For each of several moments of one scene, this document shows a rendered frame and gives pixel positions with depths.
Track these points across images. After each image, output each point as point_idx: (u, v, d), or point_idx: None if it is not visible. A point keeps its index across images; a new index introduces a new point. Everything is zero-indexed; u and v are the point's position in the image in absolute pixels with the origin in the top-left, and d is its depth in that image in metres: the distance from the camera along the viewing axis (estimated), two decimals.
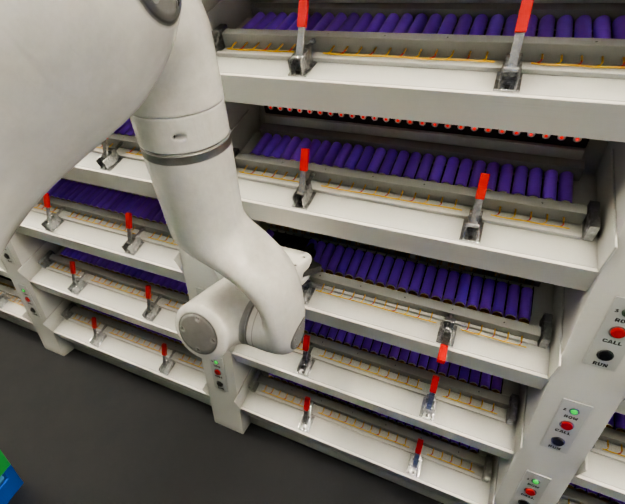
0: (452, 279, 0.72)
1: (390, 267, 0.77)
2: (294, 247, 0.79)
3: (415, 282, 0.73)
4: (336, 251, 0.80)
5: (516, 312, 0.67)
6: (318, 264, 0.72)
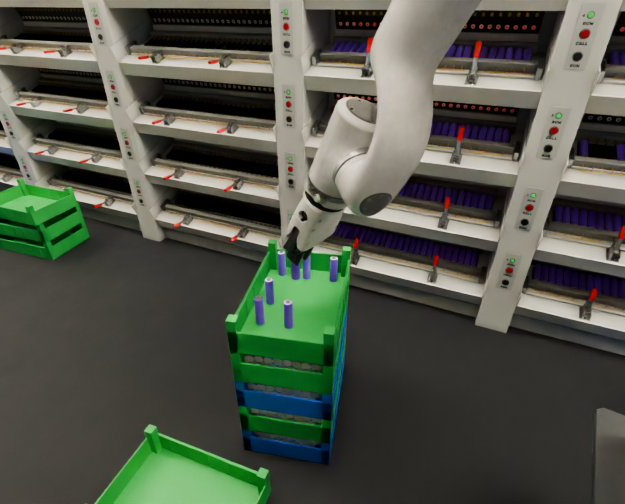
0: None
1: None
2: None
3: None
4: None
5: None
6: (289, 249, 0.72)
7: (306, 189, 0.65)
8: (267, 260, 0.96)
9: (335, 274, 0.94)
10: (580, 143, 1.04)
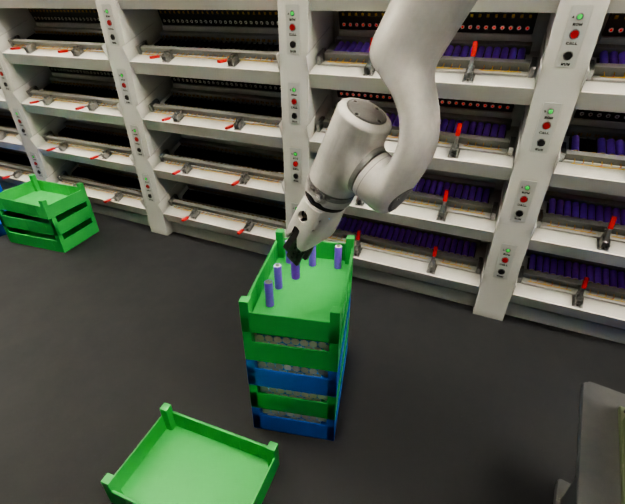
0: None
1: None
2: (302, 252, 0.80)
3: None
4: None
5: None
6: (289, 249, 0.72)
7: (306, 189, 0.65)
8: (275, 248, 1.01)
9: (339, 261, 0.99)
10: (572, 138, 1.09)
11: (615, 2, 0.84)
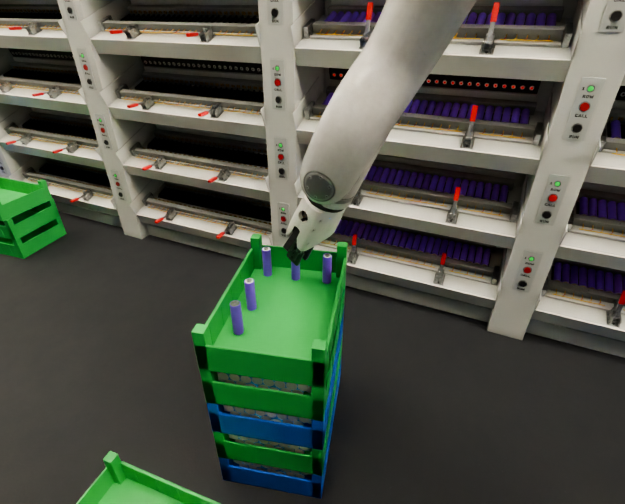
0: None
1: None
2: None
3: None
4: None
5: None
6: (289, 249, 0.72)
7: None
8: (250, 258, 0.82)
9: (328, 274, 0.80)
10: (611, 124, 0.91)
11: None
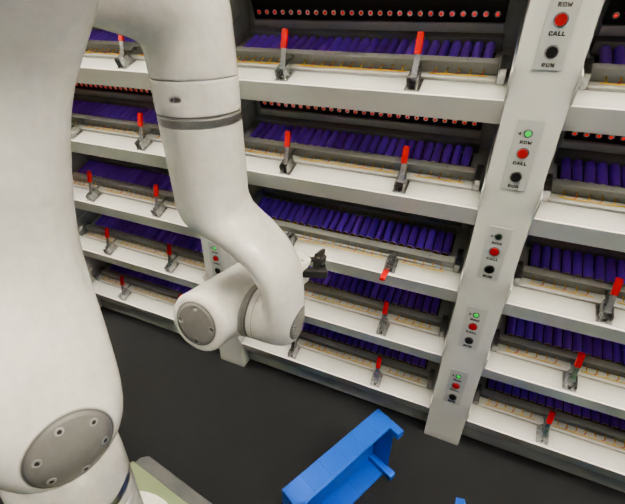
0: (397, 228, 0.99)
1: (353, 221, 1.03)
2: None
3: (370, 231, 1.00)
4: (314, 211, 1.07)
5: (440, 249, 0.94)
6: None
7: None
8: None
9: None
10: (260, 200, 1.14)
11: None
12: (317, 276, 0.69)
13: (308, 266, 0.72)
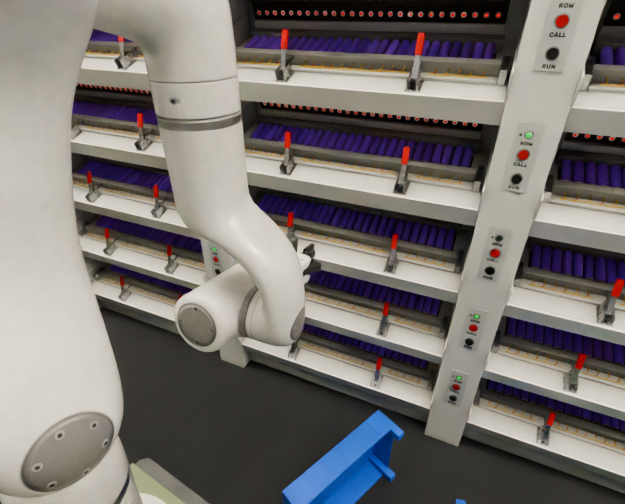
0: (399, 225, 1.00)
1: (355, 218, 1.04)
2: None
3: (372, 227, 1.00)
4: (316, 208, 1.08)
5: (442, 245, 0.94)
6: None
7: None
8: None
9: None
10: (263, 197, 1.14)
11: None
12: (314, 270, 0.71)
13: None
